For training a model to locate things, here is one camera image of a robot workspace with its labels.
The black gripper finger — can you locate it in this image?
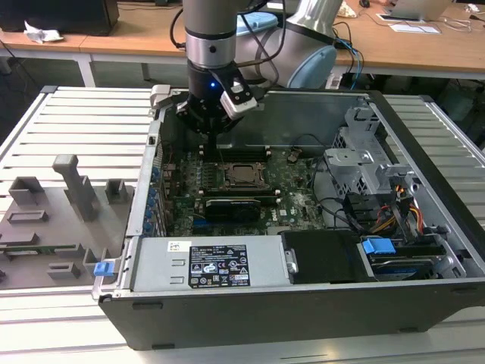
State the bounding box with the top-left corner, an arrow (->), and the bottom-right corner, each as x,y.
211,115 -> 243,165
176,99 -> 213,165

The CPU with silver top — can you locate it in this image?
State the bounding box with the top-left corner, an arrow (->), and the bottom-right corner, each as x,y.
231,166 -> 259,185

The metal socket cover frame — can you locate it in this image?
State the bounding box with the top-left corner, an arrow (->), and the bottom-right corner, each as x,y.
223,162 -> 267,189

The CPU socket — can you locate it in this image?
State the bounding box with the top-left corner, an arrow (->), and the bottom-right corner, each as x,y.
221,161 -> 269,190

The black graphics card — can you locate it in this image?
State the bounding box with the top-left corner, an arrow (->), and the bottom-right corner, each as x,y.
204,196 -> 262,224

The wooden desk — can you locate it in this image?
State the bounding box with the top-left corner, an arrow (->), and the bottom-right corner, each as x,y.
329,0 -> 485,81
0,0 -> 190,90

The green motherboard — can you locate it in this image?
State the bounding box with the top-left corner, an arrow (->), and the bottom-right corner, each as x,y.
158,148 -> 331,239

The silver power supply box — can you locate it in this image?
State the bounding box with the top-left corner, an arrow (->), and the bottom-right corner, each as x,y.
128,235 -> 293,293

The silver metal drive cage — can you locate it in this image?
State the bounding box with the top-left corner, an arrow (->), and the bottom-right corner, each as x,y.
324,105 -> 420,198

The black plastic shroud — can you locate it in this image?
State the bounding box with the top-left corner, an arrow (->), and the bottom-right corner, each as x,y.
280,229 -> 378,286

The blue case latch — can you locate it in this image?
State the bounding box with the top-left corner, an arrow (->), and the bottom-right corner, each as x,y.
93,260 -> 115,278

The black computer box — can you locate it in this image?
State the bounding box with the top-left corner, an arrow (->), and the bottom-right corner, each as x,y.
0,0 -> 120,37

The crumpled white paper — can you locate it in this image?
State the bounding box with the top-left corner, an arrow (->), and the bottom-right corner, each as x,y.
23,19 -> 64,43

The black and silver PC case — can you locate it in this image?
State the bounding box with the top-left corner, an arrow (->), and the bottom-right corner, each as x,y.
92,83 -> 485,352

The grey parts rack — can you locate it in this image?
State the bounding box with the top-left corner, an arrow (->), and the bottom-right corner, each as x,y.
0,153 -> 136,292

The hard disk in blue carrier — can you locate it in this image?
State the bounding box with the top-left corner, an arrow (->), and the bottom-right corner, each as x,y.
360,235 -> 437,282

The green RAM stick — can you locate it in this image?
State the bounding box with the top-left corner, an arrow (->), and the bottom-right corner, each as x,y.
0,244 -> 77,256

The white paper sheet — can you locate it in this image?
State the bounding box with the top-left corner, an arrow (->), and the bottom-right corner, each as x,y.
389,21 -> 443,36

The silver laptop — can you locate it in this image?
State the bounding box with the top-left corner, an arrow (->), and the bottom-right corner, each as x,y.
381,0 -> 452,22

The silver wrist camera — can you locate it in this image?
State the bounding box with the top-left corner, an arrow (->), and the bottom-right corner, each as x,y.
219,77 -> 259,121

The thin black cable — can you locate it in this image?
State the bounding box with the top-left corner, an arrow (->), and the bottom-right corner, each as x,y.
289,132 -> 335,160

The blue cable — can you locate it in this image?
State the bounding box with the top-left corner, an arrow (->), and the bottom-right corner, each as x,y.
333,39 -> 365,83

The yellow red wire bundle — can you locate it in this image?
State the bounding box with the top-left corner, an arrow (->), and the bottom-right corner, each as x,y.
373,181 -> 425,236

